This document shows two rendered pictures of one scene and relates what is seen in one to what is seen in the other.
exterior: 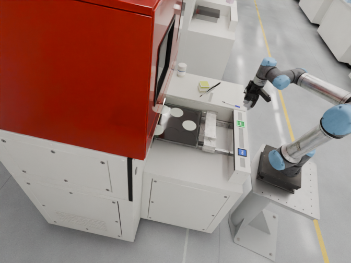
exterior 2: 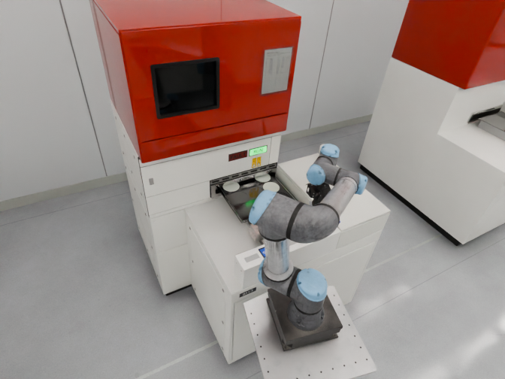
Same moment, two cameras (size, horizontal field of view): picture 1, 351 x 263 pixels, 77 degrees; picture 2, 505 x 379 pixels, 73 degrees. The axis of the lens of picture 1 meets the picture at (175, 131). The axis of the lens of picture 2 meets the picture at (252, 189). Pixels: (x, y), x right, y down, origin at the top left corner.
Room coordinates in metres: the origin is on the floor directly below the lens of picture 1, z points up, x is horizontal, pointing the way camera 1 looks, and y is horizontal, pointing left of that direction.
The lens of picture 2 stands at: (0.28, -1.27, 2.19)
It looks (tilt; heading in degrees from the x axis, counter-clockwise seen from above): 40 degrees down; 58
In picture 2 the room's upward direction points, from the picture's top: 5 degrees clockwise
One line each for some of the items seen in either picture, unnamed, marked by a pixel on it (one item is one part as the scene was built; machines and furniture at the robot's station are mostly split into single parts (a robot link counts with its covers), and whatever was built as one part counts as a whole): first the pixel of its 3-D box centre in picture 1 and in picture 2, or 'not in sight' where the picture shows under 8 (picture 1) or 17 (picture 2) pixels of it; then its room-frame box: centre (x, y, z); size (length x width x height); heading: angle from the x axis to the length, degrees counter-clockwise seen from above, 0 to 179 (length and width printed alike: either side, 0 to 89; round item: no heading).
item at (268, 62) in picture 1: (266, 68); (328, 159); (1.17, -0.43, 1.41); 0.09 x 0.08 x 0.11; 31
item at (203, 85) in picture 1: (203, 86); not in sight; (1.47, -0.15, 1.00); 0.07 x 0.07 x 0.07; 18
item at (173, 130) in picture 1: (174, 122); (255, 192); (1.12, 0.02, 0.90); 0.34 x 0.34 x 0.01; 89
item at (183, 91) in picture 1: (205, 95); (328, 195); (1.50, -0.18, 0.89); 0.62 x 0.35 x 0.14; 89
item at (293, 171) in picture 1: (291, 162); (306, 307); (0.91, -0.75, 0.96); 0.15 x 0.15 x 0.10
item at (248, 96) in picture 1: (253, 91); (319, 186); (1.17, -0.42, 1.25); 0.09 x 0.08 x 0.12; 89
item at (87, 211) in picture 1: (106, 168); (198, 211); (0.93, 0.49, 0.41); 0.82 x 0.71 x 0.82; 179
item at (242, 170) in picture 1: (237, 143); (288, 252); (1.04, -0.44, 0.89); 0.55 x 0.09 x 0.14; 179
